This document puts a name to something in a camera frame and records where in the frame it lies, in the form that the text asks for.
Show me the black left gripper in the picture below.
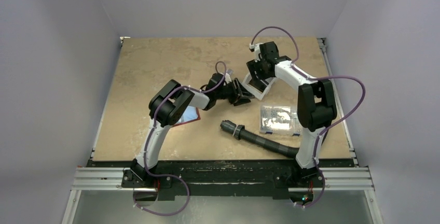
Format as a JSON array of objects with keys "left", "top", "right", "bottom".
[{"left": 215, "top": 79, "right": 254, "bottom": 106}]

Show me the black corrugated hose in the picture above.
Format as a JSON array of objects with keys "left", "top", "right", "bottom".
[{"left": 219, "top": 119, "right": 327, "bottom": 159}]

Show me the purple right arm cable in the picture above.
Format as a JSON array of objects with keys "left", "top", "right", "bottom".
[{"left": 248, "top": 26, "right": 366, "bottom": 209}]

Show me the red leather card holder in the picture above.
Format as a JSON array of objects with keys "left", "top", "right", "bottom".
[{"left": 173, "top": 106, "right": 201, "bottom": 127}]

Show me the white plastic tray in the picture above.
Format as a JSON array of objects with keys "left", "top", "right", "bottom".
[{"left": 242, "top": 73, "right": 278, "bottom": 101}]

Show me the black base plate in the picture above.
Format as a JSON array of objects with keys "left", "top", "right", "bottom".
[{"left": 121, "top": 159, "right": 324, "bottom": 201}]

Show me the clear plastic screw box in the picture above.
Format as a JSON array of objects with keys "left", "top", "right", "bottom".
[{"left": 259, "top": 105, "right": 302, "bottom": 136}]

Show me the aluminium frame rail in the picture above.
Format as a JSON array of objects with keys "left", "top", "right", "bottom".
[{"left": 72, "top": 167, "right": 374, "bottom": 192}]

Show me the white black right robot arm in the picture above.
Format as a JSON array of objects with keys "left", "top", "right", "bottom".
[{"left": 242, "top": 41, "right": 337, "bottom": 186}]

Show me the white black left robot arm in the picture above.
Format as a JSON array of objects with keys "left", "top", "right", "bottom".
[{"left": 130, "top": 73, "right": 254, "bottom": 187}]

